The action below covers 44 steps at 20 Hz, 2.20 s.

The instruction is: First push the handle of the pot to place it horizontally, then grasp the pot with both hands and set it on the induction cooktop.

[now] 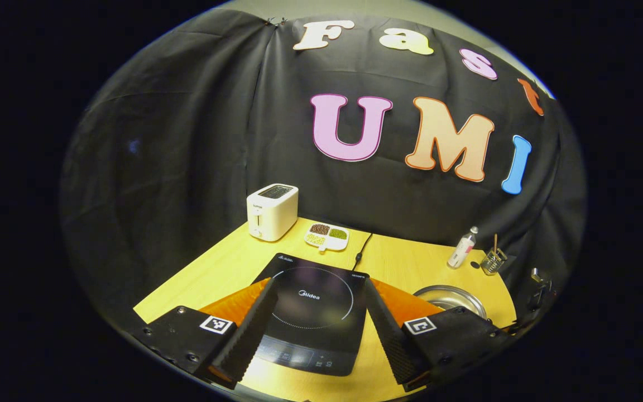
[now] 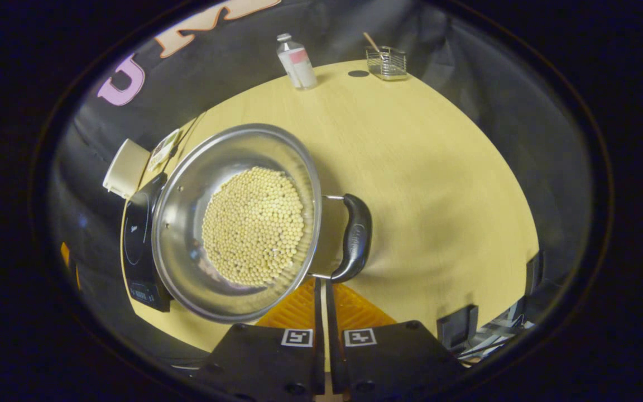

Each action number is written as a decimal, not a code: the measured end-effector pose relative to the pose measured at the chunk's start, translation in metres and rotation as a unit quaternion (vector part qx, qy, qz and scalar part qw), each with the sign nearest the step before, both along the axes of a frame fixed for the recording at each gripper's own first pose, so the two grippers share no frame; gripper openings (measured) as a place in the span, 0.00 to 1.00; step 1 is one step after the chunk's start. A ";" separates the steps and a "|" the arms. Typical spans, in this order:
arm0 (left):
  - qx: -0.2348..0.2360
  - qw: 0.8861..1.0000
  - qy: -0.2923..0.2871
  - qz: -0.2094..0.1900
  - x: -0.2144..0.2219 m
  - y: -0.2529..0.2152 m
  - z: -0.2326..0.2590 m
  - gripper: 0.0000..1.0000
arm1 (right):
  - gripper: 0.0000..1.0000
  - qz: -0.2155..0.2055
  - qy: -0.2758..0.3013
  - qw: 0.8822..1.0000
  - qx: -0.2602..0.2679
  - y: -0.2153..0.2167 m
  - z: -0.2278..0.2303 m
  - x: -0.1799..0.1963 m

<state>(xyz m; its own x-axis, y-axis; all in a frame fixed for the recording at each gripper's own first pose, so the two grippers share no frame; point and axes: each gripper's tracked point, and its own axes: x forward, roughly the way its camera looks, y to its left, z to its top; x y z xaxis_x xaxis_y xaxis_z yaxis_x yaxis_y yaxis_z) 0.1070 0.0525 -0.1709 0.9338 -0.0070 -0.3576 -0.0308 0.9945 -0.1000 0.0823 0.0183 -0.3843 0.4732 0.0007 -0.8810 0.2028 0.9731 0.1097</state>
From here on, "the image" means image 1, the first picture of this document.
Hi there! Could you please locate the glass holder with wooden stick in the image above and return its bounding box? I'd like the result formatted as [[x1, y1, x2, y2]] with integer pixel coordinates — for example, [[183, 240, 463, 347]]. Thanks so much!
[[480, 233, 508, 276]]

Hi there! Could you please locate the black power cable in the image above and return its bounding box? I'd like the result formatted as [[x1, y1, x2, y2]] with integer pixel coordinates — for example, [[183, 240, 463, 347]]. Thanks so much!
[[352, 232, 373, 272]]

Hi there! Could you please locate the clear plastic bottle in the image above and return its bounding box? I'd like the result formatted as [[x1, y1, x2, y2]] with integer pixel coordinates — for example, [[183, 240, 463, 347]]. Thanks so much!
[[447, 226, 479, 270]]

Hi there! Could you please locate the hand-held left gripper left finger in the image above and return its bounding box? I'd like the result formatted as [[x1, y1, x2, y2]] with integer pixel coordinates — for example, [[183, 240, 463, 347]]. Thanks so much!
[[132, 277, 279, 390]]

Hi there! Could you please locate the white toaster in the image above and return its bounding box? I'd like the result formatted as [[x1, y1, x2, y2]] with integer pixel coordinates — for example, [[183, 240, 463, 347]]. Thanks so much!
[[246, 183, 300, 242]]

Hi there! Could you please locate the steel pot with black handles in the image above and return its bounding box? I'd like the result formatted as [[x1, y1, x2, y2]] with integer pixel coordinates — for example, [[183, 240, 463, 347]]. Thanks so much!
[[412, 285, 488, 320]]

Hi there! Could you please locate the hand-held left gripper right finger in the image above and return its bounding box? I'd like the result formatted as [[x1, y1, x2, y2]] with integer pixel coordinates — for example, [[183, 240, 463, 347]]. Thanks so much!
[[364, 277, 515, 391]]

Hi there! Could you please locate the black induction cooktop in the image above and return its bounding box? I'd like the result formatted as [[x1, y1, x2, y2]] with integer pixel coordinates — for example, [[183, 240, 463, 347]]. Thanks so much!
[[252, 252, 371, 377]]

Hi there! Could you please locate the white divided plate of beans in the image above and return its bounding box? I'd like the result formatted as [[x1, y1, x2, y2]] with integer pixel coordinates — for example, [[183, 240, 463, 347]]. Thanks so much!
[[304, 222, 350, 252]]

